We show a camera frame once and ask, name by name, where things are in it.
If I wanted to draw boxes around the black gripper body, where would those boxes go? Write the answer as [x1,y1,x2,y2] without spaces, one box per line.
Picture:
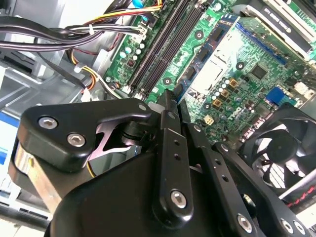
[43,120,235,237]

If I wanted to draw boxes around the black gripper left finger wide plate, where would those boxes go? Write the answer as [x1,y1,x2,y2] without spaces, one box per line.
[7,88,196,223]

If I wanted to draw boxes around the black gripper right finger link bars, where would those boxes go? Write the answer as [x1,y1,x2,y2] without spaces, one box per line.
[179,99,312,237]

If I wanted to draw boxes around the blue RAM stick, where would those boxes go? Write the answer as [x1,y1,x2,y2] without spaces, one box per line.
[172,14,240,102]

